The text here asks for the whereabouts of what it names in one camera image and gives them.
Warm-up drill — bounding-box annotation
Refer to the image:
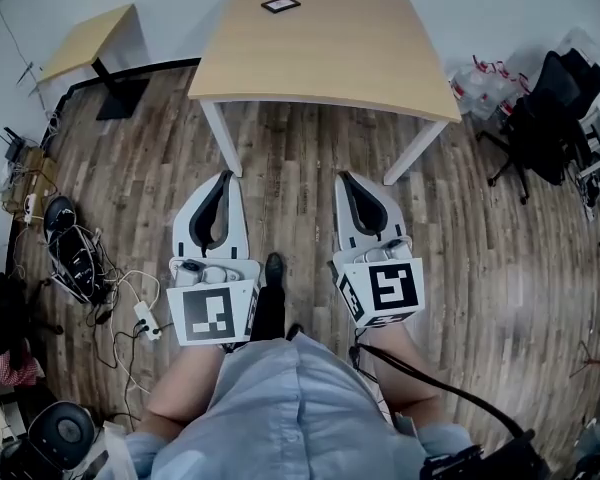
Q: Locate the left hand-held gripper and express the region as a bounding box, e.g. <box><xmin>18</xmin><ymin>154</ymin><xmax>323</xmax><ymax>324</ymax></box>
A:
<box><xmin>166</xmin><ymin>169</ymin><xmax>262</xmax><ymax>347</ymax></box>

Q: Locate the clear plastic bags red print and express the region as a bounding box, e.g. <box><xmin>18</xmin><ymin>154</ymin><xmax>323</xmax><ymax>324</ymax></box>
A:
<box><xmin>447</xmin><ymin>27</ymin><xmax>597</xmax><ymax>122</ymax></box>

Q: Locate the black framed bird picture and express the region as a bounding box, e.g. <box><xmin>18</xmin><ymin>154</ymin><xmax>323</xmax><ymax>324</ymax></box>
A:
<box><xmin>260</xmin><ymin>0</ymin><xmax>302</xmax><ymax>16</ymax></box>

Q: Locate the black router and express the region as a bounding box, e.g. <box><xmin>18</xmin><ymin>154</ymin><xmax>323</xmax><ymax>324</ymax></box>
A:
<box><xmin>0</xmin><ymin>126</ymin><xmax>27</xmax><ymax>162</ymax></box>

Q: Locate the person's black trouser leg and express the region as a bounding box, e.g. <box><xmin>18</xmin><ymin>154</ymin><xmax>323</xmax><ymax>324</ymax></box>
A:
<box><xmin>251</xmin><ymin>283</ymin><xmax>288</xmax><ymax>342</ymax></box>

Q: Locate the round black speaker device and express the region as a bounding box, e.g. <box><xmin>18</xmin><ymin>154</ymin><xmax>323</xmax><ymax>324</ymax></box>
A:
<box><xmin>25</xmin><ymin>400</ymin><xmax>98</xmax><ymax>473</ymax></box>

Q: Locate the black pack on waist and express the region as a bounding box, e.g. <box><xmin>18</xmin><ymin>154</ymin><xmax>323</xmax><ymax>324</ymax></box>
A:
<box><xmin>418</xmin><ymin>430</ymin><xmax>552</xmax><ymax>480</ymax></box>

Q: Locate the small wooden side table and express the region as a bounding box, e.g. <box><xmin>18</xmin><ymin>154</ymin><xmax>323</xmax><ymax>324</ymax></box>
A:
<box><xmin>35</xmin><ymin>2</ymin><xmax>154</xmax><ymax>122</ymax></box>

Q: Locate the person's right forearm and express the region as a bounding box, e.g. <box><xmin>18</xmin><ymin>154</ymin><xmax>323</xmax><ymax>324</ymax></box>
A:
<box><xmin>358</xmin><ymin>323</ymin><xmax>444</xmax><ymax>425</ymax></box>

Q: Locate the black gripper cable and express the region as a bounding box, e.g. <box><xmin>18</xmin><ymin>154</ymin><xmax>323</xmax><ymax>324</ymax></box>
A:
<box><xmin>348</xmin><ymin>340</ymin><xmax>531</xmax><ymax>449</ymax></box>

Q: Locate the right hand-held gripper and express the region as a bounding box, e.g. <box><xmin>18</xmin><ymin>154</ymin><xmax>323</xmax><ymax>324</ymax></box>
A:
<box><xmin>326</xmin><ymin>170</ymin><xmax>426</xmax><ymax>330</ymax></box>

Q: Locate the person's black shoe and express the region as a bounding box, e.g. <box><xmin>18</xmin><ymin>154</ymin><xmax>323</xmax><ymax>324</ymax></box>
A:
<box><xmin>264</xmin><ymin>251</ymin><xmax>285</xmax><ymax>289</ymax></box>

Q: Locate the red checked cloth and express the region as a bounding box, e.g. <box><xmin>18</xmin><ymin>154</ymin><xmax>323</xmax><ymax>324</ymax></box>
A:
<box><xmin>0</xmin><ymin>346</ymin><xmax>47</xmax><ymax>388</ymax></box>

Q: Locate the black device with cables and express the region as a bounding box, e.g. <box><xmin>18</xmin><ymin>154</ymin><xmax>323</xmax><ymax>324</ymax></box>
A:
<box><xmin>42</xmin><ymin>195</ymin><xmax>112</xmax><ymax>305</ymax></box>

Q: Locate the brown cardboard box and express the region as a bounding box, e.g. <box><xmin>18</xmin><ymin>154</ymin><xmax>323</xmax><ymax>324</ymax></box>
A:
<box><xmin>1</xmin><ymin>146</ymin><xmax>60</xmax><ymax>215</ymax></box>

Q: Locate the black office chair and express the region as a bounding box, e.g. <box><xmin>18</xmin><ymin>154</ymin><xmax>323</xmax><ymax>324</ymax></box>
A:
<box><xmin>474</xmin><ymin>47</ymin><xmax>600</xmax><ymax>207</ymax></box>

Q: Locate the light blue shirt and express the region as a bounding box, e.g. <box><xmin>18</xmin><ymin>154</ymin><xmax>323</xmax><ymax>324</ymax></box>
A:
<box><xmin>123</xmin><ymin>330</ymin><xmax>474</xmax><ymax>480</ymax></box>

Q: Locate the person's left forearm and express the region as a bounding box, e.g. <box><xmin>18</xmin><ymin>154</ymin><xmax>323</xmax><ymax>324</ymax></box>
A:
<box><xmin>146</xmin><ymin>341</ymin><xmax>232</xmax><ymax>425</ymax></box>

